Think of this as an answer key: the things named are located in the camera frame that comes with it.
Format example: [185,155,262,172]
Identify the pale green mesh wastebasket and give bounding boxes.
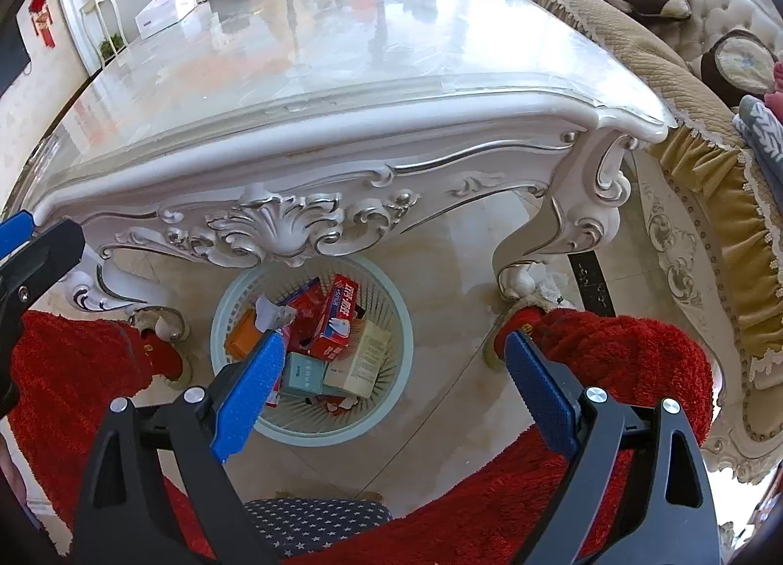
[209,256,414,447]

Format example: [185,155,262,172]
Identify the white tissue box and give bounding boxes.
[135,0,198,40]

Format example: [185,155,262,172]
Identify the beige fringed sofa cover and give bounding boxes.
[489,0,783,370]

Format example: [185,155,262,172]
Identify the ornate beige sofa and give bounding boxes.
[486,0,783,480]

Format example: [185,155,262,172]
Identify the cream printed box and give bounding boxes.
[323,351,379,400]

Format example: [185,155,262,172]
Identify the black television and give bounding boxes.
[0,32,31,89]

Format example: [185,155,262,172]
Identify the plain orange box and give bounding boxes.
[223,308,258,361]

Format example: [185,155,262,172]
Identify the white carved coffee table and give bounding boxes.
[24,0,674,352]

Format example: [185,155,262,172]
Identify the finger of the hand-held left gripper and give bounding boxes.
[0,218,87,333]
[0,209,36,265]

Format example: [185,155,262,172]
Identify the red knot wall ornament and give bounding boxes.
[27,0,59,52]

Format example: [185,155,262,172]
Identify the grey white patterned cloth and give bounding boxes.
[733,95,783,192]

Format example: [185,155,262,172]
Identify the teal box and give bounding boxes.
[281,352,328,398]

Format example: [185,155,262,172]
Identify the red box blue white print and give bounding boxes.
[307,274,363,361]

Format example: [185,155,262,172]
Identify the white paper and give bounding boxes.
[253,296,298,333]

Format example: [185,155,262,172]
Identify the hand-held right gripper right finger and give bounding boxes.
[503,329,719,565]

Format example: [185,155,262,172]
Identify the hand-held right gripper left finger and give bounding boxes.
[72,329,288,565]

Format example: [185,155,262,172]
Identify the small cream box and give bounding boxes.
[351,320,393,370]

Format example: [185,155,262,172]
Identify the white side table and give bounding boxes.
[79,0,126,61]

